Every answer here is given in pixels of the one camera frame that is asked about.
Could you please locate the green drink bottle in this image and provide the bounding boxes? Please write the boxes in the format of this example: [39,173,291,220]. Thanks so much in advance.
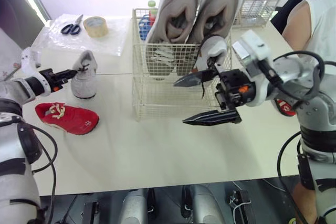
[147,0,159,26]

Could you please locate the black cable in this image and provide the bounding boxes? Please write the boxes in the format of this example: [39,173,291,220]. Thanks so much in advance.
[17,123,58,224]
[258,51,336,110]
[277,130,311,224]

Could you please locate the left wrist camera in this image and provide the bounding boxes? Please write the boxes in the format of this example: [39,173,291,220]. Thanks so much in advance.
[20,47,41,76]

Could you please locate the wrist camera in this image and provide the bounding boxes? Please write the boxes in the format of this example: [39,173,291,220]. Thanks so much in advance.
[232,29,274,78]
[20,47,41,76]

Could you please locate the clear plastic sheet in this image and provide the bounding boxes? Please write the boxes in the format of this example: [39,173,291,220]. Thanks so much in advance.
[33,13,133,57]

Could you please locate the dark chair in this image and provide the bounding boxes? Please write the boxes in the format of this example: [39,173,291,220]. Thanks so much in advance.
[0,0,46,41]

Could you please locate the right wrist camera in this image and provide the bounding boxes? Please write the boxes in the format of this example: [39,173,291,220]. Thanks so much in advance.
[232,29,274,78]

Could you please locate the large grey shoe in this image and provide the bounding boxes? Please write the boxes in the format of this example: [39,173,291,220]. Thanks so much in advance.
[175,0,246,77]
[144,0,204,81]

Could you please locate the roll of tan tape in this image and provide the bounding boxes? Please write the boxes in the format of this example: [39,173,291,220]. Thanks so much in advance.
[82,16,110,38]

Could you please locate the white wire basket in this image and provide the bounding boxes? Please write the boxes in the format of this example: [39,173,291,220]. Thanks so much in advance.
[131,8,234,123]

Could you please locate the blue plastic holder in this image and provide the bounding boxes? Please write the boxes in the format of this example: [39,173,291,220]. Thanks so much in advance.
[138,15,151,41]

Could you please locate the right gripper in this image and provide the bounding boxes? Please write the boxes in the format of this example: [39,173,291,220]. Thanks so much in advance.
[173,67,257,126]

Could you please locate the beige wire basket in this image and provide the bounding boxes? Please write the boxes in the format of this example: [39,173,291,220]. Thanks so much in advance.
[232,0,282,30]

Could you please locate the black-handled scissors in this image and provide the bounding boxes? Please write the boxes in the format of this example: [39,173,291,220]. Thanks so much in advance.
[60,14,85,36]

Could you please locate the small red shoe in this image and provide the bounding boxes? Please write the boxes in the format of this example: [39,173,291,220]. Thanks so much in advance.
[34,102,100,136]
[274,98,298,117]

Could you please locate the person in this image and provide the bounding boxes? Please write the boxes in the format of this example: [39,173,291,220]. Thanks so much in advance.
[269,0,336,65]

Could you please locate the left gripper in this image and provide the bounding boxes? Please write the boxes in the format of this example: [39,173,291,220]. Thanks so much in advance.
[39,68,66,92]

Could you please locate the small grey shoe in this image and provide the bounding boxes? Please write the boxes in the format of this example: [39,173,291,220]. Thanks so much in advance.
[192,36,228,99]
[71,49,99,100]

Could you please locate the robot body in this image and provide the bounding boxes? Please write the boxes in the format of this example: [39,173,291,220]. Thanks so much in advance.
[118,184,227,224]

